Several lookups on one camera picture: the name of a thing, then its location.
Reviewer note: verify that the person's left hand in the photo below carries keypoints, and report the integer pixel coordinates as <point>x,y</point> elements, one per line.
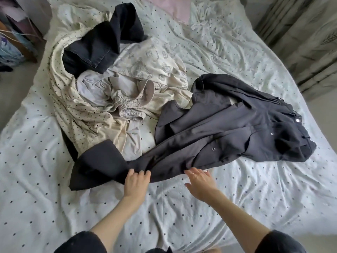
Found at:
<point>137,187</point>

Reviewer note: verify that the person's right hand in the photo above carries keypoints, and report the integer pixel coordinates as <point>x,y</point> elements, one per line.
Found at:
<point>201,186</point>

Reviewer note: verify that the black garment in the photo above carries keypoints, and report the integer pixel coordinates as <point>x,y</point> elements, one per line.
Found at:
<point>221,129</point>

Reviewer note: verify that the cream polka dot trousers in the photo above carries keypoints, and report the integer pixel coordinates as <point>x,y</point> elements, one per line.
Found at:
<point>73,113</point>

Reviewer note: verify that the light grey smocked garment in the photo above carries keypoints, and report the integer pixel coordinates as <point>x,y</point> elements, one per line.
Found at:
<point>102,87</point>

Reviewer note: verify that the cream patterned pyjama top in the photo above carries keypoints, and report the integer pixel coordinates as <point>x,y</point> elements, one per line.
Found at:
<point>152,63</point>

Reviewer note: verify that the dark denim jeans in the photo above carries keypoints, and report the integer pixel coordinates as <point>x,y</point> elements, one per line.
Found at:
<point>100,44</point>

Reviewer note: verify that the person's left forearm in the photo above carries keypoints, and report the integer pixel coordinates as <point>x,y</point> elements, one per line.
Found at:
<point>116,226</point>

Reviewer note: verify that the person's right forearm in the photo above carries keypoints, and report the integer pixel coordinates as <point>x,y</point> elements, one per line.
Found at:
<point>237,221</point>

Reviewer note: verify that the person's lower leg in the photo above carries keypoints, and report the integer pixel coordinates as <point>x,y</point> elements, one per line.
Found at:
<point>211,250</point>

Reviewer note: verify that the person's dark shorts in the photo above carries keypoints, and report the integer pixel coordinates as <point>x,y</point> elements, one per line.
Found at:
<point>158,250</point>

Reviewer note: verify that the white dotted bed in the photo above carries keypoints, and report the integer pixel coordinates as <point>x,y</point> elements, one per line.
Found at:
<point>274,197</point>

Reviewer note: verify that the person's black left sleeve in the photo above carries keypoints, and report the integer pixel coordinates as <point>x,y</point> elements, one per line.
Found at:
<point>81,243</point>

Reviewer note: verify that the person's black sleeve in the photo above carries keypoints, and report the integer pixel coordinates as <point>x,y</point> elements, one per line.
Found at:
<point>81,243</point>
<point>281,243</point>

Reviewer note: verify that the person's black right sleeve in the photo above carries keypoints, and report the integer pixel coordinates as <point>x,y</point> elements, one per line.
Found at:
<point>281,243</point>

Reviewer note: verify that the striped beige curtain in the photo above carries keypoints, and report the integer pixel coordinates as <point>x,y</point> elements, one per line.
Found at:
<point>305,39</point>

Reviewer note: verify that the dark side table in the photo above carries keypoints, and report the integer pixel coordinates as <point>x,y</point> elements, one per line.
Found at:
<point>21,42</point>

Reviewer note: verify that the grey patterned bag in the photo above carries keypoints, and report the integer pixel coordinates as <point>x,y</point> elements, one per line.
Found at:
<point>10,50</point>

